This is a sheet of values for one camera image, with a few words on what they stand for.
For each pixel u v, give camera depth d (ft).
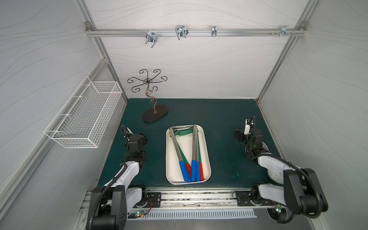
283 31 2.51
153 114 3.61
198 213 2.31
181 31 2.51
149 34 2.55
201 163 2.77
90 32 2.51
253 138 2.19
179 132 3.14
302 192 1.38
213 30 2.56
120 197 1.36
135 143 2.13
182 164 2.64
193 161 2.69
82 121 2.25
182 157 2.82
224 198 2.49
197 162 2.70
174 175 2.68
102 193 1.30
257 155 2.09
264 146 2.89
